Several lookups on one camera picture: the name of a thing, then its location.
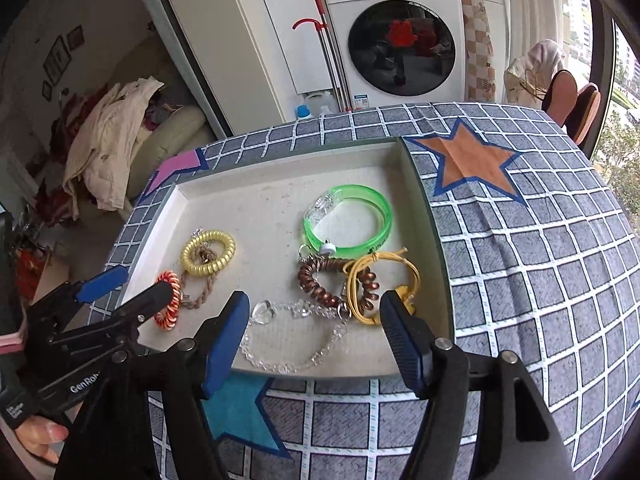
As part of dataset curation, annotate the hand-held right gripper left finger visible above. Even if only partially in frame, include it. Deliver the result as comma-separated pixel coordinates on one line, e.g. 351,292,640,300
54,290,251,480

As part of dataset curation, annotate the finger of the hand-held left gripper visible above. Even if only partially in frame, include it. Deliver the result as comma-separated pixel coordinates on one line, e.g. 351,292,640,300
47,280,174,361
27,264,131,328

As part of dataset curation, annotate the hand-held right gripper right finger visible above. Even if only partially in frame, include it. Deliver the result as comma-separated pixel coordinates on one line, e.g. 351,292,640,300
378,290,577,480

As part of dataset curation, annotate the orange spiral hair tie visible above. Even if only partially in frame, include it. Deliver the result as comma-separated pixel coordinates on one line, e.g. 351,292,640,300
153,270,181,332

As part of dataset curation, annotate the beige braided bracelet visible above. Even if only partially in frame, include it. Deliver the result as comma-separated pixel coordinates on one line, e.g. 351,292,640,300
177,242,227,310

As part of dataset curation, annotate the clear crystal bead chain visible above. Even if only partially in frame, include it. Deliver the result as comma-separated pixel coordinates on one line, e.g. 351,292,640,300
238,298,354,374

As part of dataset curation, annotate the yellow spiral hair tie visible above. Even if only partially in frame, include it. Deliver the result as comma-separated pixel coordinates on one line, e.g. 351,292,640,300
179,229,236,276

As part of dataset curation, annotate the yellow cord bracelet with charms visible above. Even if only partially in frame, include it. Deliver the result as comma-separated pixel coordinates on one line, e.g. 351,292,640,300
342,247,424,326

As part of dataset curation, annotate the brown spiral hair tie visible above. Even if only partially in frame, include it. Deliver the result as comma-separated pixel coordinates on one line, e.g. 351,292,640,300
298,255,381,311

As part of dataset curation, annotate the silver chain with white charm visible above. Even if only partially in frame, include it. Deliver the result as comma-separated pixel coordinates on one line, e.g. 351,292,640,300
298,238,351,320

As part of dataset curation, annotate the grey-green jewelry tray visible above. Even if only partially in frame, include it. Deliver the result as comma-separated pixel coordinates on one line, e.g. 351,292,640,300
106,135,457,381

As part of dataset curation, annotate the person's left hand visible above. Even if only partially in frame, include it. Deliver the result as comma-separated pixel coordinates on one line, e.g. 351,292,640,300
16,420,71,467

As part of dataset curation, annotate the beige coat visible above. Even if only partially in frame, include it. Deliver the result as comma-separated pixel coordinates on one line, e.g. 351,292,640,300
62,77,166,212

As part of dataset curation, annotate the cream sofa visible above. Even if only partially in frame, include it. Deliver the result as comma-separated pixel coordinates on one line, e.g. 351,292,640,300
75,104,217,217

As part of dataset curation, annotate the white detergent bottle blue cap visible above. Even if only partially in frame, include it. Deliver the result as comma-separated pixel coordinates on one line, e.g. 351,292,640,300
295,90,336,120

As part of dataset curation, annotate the white bag with cloth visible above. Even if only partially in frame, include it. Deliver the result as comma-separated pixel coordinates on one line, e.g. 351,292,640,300
503,38,566,109

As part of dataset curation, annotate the white tall cabinet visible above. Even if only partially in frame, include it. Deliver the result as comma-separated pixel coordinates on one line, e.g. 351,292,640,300
147,0,327,138

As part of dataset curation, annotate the brown chair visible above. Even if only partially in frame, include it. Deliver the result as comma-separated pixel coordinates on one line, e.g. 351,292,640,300
567,83,601,146
542,68,579,121

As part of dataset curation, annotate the checkered hanging towel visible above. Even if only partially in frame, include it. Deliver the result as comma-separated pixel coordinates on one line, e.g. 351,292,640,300
459,0,497,104

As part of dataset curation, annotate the white front-load washing machine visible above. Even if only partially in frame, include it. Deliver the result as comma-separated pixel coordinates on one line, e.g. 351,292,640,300
316,0,464,112

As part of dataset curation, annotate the green translucent bangle bracelet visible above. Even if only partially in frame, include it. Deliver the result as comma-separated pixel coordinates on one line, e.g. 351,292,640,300
302,183,394,257

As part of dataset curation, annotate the large dark picture frame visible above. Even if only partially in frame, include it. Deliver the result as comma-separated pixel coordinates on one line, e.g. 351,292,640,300
42,34,71,86

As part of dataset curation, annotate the mop with red handle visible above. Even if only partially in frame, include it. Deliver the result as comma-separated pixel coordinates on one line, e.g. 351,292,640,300
293,0,352,114

